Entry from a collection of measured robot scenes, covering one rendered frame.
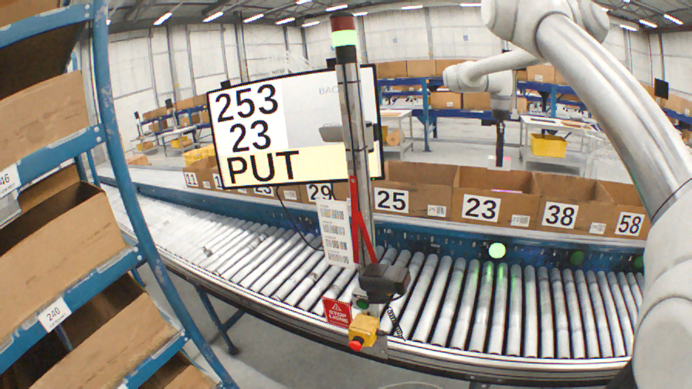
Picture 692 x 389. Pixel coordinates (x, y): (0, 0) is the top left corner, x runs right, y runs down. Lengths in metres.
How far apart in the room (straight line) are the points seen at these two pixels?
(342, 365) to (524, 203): 1.33
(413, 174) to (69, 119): 1.48
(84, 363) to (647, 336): 0.74
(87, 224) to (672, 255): 0.71
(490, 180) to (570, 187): 0.45
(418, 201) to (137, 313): 1.12
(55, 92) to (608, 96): 0.74
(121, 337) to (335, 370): 1.42
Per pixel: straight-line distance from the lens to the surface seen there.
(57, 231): 0.50
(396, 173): 1.60
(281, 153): 0.80
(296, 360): 1.90
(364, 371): 1.79
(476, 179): 1.53
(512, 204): 1.26
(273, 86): 0.78
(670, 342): 0.28
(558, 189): 1.59
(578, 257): 1.36
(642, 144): 0.38
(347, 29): 0.60
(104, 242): 0.52
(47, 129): 0.49
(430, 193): 1.27
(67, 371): 0.60
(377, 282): 0.69
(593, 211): 1.36
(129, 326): 0.59
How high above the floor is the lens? 1.53
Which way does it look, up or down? 23 degrees down
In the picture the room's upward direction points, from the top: 7 degrees counter-clockwise
